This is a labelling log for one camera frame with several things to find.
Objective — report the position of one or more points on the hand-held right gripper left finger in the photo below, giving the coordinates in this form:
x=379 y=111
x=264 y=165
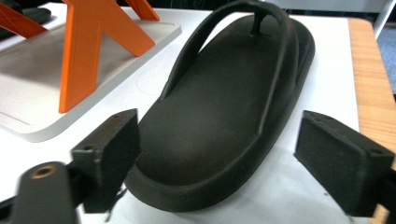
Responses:
x=106 y=161

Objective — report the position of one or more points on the white table cover sheet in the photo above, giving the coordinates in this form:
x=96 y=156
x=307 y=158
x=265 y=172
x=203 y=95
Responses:
x=330 y=81

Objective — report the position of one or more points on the black flip-flop slipper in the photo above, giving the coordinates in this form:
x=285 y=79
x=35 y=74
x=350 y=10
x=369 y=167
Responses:
x=39 y=15
x=211 y=124

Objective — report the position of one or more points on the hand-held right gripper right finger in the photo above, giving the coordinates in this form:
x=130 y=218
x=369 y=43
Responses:
x=339 y=165

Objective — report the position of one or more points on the orange shoe rack grey base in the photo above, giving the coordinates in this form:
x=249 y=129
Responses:
x=81 y=46

